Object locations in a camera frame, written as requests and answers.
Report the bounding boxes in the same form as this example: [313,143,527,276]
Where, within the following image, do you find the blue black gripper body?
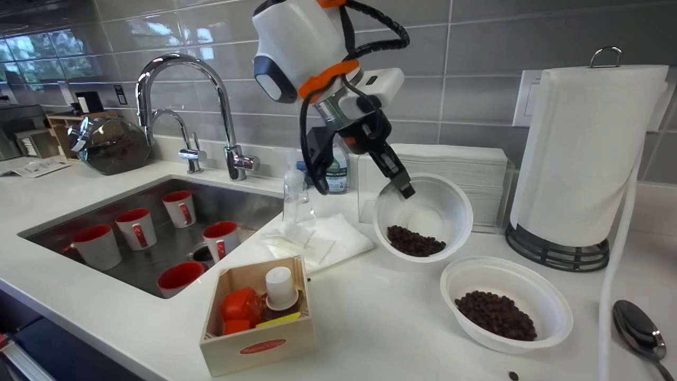
[300,67,404,194]

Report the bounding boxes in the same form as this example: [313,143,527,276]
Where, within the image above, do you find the white bowl with beans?
[373,174,473,265]

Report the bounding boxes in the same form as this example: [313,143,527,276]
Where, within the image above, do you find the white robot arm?
[251,0,414,198]

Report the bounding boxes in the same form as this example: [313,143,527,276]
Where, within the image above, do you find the white empty bowl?
[439,256,573,353]

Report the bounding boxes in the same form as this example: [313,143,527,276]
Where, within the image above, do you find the green cap soap bottle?
[325,139,349,194]

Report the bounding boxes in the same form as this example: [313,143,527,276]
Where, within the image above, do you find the clear small bottle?
[284,161,310,223]

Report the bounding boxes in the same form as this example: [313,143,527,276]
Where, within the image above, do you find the dark coffee beans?
[387,225,447,256]

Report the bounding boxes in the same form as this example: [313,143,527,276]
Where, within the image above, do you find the white napkin stack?
[352,143,508,231]

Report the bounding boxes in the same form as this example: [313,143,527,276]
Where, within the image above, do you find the white crumpled paper towel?
[264,214,375,274]

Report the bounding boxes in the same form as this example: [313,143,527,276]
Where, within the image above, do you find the chrome kitchen faucet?
[134,52,260,183]

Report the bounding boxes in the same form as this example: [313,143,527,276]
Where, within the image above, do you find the white toy bottle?
[264,266,299,312]

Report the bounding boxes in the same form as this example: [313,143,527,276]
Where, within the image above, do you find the small chrome side tap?
[153,109,205,174]

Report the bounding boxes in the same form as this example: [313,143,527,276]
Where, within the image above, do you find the red white mug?
[202,221,238,261]
[117,208,157,249]
[157,261,205,298]
[163,191,196,229]
[71,225,120,270]

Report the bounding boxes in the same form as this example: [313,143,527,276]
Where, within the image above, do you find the yellow toy item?
[256,312,302,329]

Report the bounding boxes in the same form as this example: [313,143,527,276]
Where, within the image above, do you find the paper towel roll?
[509,65,668,248]

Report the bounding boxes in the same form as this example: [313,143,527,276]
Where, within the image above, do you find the wooden toy box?
[201,256,314,376]

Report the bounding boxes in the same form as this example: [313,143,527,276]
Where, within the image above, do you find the orange toy item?
[219,287,263,334]

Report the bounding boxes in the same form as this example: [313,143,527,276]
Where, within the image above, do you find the black paper towel holder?
[506,45,628,274]

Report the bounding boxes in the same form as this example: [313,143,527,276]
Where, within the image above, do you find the stainless steel sink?
[21,178,281,298]

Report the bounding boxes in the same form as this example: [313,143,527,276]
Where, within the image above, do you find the black metal spoon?
[611,301,675,381]

